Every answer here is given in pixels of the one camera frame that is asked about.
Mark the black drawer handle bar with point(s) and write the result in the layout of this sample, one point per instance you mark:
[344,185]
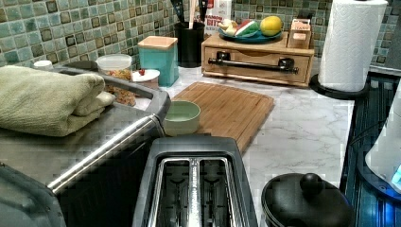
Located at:
[285,65]

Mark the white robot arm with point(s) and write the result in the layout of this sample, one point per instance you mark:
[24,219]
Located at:
[384,158]

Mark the green ceramic bowl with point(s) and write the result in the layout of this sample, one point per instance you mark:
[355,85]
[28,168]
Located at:
[183,117]

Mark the bamboo cutting board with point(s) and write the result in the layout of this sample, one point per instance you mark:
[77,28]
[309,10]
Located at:
[227,111]

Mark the white lidded jar with cherry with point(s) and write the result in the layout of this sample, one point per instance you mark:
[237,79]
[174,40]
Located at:
[146,77]

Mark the black two-slot toaster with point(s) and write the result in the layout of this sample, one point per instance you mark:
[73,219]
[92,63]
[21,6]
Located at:
[194,180]

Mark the teal canister with wooden lid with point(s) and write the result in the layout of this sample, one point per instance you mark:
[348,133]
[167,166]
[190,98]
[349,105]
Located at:
[160,53]

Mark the black utensil holder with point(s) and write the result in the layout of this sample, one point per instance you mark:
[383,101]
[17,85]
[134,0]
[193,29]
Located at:
[189,43]

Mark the toy banana pieces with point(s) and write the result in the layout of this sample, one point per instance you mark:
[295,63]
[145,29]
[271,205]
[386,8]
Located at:
[228,26]

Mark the blue plate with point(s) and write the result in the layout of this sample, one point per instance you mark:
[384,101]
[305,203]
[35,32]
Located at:
[256,38]

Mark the clear plastic cereal container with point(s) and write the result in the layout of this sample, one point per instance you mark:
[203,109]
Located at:
[117,66]

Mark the toy watermelon slice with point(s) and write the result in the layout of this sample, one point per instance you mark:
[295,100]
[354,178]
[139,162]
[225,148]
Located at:
[247,28]

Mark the cereal box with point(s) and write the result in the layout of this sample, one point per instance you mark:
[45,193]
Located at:
[212,12]

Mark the wooden spatula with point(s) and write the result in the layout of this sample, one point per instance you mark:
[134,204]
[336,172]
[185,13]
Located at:
[192,9]

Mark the yellow lemon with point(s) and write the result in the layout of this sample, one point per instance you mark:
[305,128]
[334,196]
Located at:
[271,25]

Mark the black paper towel holder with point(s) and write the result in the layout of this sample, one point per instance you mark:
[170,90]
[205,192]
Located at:
[318,88]

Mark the wooden tea bag box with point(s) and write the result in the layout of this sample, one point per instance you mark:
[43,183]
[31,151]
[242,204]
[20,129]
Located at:
[299,34]

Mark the silver toaster oven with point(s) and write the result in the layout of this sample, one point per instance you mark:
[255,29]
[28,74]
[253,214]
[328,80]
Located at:
[88,178]

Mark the folded beige towel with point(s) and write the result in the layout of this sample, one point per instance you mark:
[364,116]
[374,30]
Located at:
[49,103]

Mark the white capped bottle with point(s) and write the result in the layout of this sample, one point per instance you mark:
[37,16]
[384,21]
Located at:
[43,65]

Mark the white paper towel roll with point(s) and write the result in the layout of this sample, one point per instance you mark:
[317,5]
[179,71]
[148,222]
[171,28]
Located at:
[349,45]

